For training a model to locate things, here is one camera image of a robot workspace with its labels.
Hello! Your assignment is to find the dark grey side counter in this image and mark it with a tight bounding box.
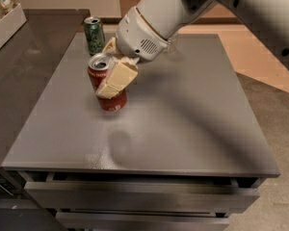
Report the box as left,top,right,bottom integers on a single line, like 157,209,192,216
0,9,90,166

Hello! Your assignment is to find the white snack box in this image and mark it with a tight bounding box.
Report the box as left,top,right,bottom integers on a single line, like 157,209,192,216
0,4,27,49

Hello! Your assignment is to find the clear plastic water bottle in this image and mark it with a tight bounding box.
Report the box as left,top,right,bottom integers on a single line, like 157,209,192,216
166,33,178,53

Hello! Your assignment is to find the red coke can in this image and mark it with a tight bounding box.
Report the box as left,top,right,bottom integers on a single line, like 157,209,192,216
88,53,127,112

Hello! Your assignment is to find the green soda can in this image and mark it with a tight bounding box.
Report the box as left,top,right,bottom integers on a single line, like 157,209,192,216
84,16,105,55

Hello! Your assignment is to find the lower steel drawer front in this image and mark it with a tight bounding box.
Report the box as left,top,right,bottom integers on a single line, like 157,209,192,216
56,213,229,231

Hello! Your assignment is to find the grey metal drawer cabinet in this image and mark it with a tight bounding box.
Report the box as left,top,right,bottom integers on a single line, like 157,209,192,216
3,34,279,220

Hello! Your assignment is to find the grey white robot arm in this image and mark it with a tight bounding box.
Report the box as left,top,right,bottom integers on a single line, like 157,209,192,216
104,0,289,71

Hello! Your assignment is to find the upper steel drawer front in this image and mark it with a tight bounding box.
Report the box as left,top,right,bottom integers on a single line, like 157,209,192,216
25,182,259,213

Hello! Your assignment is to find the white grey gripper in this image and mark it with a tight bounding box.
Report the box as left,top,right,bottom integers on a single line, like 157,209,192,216
95,7,167,99

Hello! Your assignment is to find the steel drawer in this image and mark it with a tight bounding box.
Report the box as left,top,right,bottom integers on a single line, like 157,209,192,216
56,213,229,231
25,182,259,213

